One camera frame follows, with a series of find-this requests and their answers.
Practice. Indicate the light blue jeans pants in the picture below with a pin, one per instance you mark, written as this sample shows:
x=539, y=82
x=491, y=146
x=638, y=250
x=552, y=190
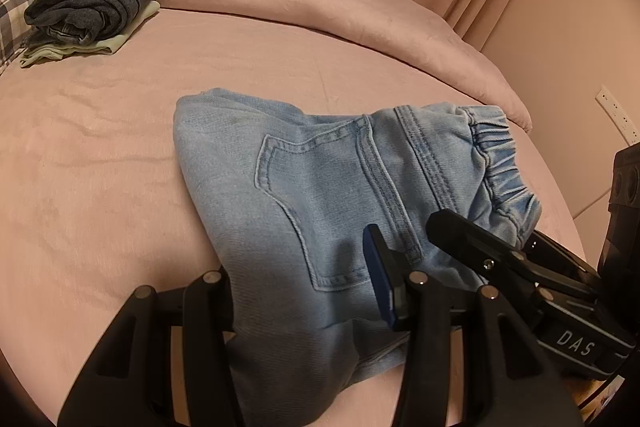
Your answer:
x=300, y=187

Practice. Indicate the pink bed sheet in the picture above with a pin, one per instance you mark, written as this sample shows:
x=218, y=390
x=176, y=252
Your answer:
x=100, y=157

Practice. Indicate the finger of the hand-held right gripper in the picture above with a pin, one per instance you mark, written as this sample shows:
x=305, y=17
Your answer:
x=555, y=254
x=465, y=237

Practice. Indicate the plaid pillow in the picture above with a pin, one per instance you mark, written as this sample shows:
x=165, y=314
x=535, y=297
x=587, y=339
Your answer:
x=12, y=7

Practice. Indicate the pale green folded garment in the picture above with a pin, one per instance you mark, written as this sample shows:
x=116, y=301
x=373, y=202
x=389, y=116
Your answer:
x=115, y=42

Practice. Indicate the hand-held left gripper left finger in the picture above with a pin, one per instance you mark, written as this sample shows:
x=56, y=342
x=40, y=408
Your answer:
x=207, y=307

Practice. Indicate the white wall outlet strip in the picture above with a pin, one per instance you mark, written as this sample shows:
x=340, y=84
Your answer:
x=617, y=112

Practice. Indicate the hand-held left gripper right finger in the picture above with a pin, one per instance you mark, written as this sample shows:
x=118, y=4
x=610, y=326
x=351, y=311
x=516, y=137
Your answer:
x=377, y=277

